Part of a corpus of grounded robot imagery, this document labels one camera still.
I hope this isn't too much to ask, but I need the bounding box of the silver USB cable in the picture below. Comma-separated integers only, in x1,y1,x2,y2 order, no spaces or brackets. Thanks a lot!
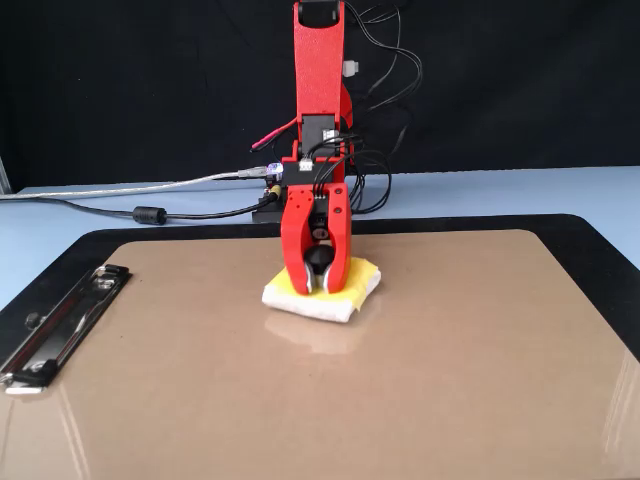
0,164,269,201

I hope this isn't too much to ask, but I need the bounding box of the yellow white sponge with knob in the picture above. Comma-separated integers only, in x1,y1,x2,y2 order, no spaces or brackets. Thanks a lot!
261,244,384,326

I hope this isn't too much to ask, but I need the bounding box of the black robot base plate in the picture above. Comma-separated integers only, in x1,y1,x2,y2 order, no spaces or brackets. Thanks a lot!
252,197,287,225

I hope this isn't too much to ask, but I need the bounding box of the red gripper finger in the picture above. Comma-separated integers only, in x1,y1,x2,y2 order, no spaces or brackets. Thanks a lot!
280,185,316,297
323,183,353,293

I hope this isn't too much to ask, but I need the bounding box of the robot controller board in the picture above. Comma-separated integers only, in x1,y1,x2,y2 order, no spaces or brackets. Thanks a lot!
263,161,287,197

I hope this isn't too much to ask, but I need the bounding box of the thin black servo cable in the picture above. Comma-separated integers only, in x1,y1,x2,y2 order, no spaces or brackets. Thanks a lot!
347,147,392,214
349,3,424,156

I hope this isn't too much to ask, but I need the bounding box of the metal clipboard clip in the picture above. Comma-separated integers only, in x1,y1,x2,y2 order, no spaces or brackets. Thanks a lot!
0,263,134,397

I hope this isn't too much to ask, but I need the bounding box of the black power cable with ferrite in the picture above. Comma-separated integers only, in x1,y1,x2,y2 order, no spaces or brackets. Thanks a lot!
34,192,281,226

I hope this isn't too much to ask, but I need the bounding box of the brown clipboard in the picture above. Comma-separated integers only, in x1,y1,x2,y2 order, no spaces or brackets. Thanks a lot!
0,228,640,480

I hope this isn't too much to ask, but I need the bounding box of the pink red wire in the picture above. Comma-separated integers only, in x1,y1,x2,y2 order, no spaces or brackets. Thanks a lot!
249,117,301,152

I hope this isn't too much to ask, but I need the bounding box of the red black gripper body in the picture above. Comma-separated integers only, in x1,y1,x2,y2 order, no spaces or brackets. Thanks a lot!
282,155,347,246

